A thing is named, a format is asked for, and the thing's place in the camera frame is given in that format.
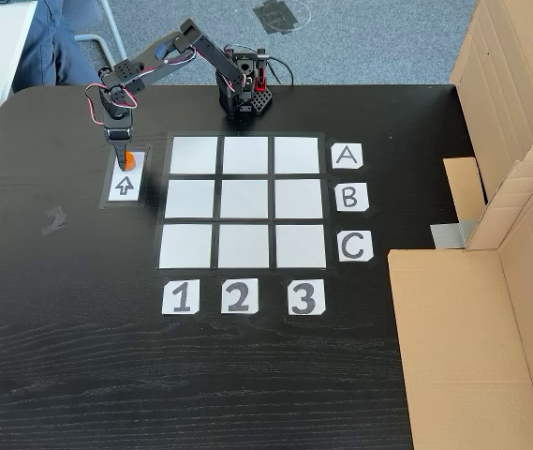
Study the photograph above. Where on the white nine-square grid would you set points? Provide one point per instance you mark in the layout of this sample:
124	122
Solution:
242	201

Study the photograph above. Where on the white arrow paper sheet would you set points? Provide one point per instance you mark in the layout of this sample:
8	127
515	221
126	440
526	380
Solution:
125	186

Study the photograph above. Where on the seated person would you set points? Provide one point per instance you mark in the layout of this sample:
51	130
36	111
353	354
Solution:
55	51

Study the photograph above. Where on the clear tape remnant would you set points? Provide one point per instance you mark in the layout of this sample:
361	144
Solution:
55	219

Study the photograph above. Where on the black red bar clamp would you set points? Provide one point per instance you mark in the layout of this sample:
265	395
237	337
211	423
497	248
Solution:
261	77

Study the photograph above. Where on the paper sheet number 1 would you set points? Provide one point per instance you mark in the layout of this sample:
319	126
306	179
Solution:
181	297

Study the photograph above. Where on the paper sheet number 2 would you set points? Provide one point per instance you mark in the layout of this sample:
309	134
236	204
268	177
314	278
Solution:
239	295

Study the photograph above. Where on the black floor tape patch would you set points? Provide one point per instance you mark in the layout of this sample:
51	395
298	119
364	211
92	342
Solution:
280	16

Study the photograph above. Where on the paper sheet letter A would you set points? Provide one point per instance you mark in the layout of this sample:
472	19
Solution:
346	155

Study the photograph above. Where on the paper sheet letter B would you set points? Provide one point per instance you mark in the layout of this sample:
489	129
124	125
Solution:
351	197

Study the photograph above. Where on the paper sheet number 3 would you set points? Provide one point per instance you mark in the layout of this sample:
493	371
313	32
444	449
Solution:
306	297

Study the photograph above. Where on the paper sheet letter C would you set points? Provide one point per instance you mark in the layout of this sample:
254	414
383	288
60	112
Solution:
354	246

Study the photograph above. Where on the brown cardboard panel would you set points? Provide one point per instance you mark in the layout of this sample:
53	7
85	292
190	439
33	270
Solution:
458	351
505	70

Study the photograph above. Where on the white metal frame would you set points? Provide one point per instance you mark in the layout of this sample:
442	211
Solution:
114	42

